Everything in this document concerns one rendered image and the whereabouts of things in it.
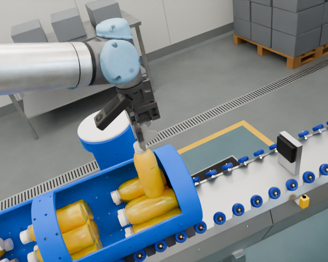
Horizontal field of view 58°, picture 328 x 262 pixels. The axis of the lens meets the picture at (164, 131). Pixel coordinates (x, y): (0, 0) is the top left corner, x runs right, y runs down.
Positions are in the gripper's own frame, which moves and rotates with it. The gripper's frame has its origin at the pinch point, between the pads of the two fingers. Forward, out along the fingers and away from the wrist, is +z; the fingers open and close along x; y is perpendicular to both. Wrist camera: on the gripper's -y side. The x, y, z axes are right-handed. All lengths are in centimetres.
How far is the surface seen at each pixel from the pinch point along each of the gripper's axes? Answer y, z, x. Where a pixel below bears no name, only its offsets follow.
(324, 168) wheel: 62, 35, -11
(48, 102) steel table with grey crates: -60, 106, 267
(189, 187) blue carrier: 9.2, 13.7, -11.0
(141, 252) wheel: -11.4, 34.7, -10.5
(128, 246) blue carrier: -13.8, 23.0, -14.3
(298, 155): 54, 28, -5
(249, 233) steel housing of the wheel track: 27, 47, -14
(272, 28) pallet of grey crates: 223, 94, 234
